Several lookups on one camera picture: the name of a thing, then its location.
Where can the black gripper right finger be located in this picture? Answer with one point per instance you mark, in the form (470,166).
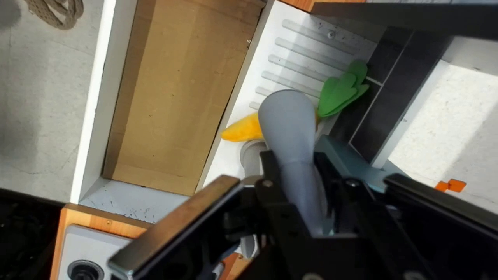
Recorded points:
(414,228)

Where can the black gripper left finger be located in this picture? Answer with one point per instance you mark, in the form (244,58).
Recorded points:
(207,234)

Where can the grey sink faucet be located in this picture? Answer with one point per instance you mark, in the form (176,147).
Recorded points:
(288,125)

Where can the white sink with drainboard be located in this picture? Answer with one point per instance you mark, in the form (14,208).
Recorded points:
(300,57)

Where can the small orange plastic piece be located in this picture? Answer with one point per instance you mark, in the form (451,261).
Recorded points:
(450,186)

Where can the wooden countertop beside stove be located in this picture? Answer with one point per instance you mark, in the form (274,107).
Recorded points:
(93,222)

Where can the grey toy stove top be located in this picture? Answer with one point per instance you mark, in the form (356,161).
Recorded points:
(86,250)

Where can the yellow toy carrot green leaves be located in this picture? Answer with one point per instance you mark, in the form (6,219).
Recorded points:
(336,94)

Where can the grey wood backsplash black frame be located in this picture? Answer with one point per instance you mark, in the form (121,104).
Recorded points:
(405,79)

